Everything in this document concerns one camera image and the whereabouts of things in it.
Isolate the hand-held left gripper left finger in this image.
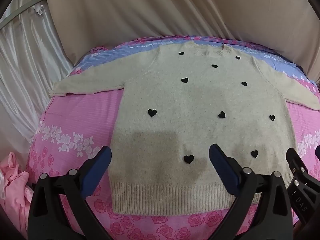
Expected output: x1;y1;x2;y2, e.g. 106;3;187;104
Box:
27;145;112;240

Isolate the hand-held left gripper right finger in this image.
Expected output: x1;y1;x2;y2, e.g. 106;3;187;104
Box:
209;144;293;240

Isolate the beige sweater with black hearts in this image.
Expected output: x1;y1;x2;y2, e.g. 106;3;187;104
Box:
49;41;320;217

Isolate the pink floral bedsheet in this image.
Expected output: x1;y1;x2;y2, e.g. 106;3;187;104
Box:
26;36;320;240

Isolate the pink garment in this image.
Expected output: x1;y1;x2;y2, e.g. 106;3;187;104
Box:
0;152;34;233

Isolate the white satin curtain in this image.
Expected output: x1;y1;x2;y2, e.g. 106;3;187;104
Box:
0;0;75;155

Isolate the beige draped cloth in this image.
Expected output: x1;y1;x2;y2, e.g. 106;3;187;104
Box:
44;0;320;85

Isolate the grey strap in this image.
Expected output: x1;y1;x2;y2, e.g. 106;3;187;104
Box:
0;0;45;29

